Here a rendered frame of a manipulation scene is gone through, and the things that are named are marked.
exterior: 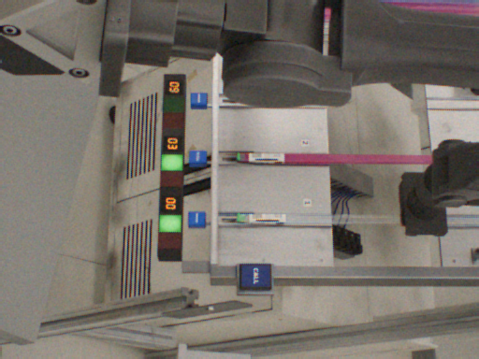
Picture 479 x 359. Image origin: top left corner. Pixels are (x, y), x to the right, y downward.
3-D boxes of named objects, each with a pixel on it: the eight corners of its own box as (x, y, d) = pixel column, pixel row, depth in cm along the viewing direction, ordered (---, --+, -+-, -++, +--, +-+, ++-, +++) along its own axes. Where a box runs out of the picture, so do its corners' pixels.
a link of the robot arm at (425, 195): (424, 157, 112) (426, 194, 110) (471, 160, 112) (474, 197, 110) (413, 174, 118) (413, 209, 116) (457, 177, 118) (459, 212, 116)
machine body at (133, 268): (84, 343, 192) (283, 312, 154) (101, 90, 217) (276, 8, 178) (254, 367, 238) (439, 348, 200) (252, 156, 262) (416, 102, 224)
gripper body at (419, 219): (440, 176, 125) (453, 159, 118) (444, 237, 122) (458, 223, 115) (399, 176, 125) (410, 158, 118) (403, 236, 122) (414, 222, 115)
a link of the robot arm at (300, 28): (206, -45, 56) (201, 25, 55) (341, -25, 58) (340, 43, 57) (188, 7, 65) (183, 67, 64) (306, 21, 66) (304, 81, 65)
